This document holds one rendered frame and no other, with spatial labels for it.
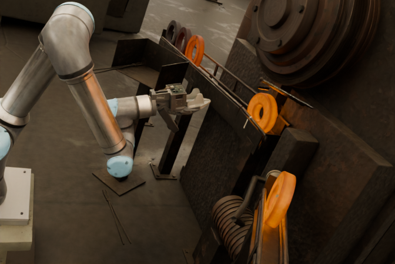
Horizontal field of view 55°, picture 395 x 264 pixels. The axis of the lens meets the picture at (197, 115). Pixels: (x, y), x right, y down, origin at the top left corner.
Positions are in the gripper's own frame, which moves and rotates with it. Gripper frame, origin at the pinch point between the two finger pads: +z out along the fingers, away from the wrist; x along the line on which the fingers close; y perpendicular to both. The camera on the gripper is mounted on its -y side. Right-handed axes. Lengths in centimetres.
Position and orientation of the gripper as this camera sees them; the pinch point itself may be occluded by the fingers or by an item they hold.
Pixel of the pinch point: (206, 103)
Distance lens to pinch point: 132.8
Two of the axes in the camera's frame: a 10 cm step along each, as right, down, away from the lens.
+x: -3.2, -5.4, 7.8
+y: 0.5, -8.3, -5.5
